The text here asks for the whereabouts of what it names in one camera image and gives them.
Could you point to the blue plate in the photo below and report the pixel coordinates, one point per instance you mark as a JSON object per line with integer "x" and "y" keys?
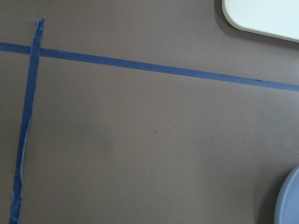
{"x": 287, "y": 204}

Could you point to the cream rectangular tray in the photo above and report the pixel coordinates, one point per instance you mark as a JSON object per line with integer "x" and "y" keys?
{"x": 274, "y": 18}

